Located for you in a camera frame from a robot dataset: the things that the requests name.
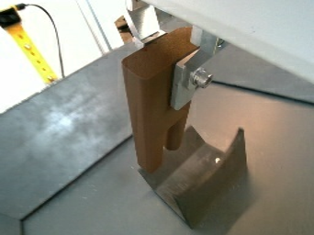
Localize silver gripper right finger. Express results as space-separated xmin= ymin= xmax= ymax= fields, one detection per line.
xmin=172 ymin=26 xmax=225 ymax=110

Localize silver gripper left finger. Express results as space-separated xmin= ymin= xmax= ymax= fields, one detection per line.
xmin=126 ymin=0 xmax=166 ymax=49

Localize brown square-circle two-prong block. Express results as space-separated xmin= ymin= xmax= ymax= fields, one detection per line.
xmin=122 ymin=27 xmax=197 ymax=173

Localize dark grey curved regrasp stand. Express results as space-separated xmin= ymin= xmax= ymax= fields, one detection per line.
xmin=139 ymin=127 xmax=248 ymax=229

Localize black cable on wall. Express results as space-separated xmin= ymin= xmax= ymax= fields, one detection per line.
xmin=14 ymin=3 xmax=67 ymax=79

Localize yellow perforated metal post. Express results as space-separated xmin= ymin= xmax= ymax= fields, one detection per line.
xmin=0 ymin=4 xmax=58 ymax=84

